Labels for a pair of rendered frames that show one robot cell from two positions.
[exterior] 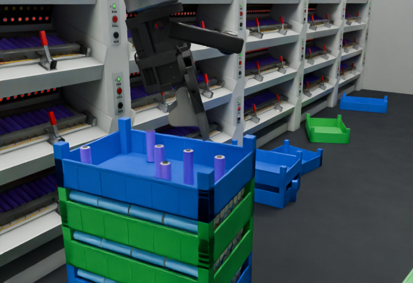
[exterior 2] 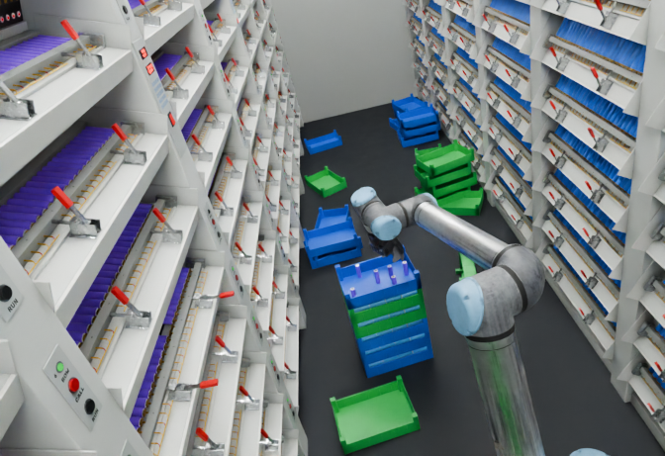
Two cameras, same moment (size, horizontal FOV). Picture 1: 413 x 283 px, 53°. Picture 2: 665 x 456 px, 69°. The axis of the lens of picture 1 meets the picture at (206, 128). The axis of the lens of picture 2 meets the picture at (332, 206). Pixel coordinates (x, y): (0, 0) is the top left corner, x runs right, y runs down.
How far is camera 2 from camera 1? 147 cm
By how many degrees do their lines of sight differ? 30
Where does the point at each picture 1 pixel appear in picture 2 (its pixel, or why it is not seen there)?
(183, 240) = (413, 299)
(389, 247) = (426, 246)
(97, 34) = (266, 226)
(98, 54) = (270, 236)
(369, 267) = (427, 263)
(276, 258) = not seen: hidden behind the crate
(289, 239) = not seen: hidden behind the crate
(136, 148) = (345, 275)
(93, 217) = (369, 313)
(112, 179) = (378, 294)
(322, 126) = (318, 178)
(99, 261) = (375, 327)
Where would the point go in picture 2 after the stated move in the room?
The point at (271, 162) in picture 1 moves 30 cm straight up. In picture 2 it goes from (333, 230) to (322, 189)
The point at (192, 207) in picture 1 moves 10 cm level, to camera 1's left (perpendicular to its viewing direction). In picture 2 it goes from (414, 286) to (396, 300)
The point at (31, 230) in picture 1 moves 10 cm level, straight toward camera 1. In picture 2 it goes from (292, 346) to (312, 351)
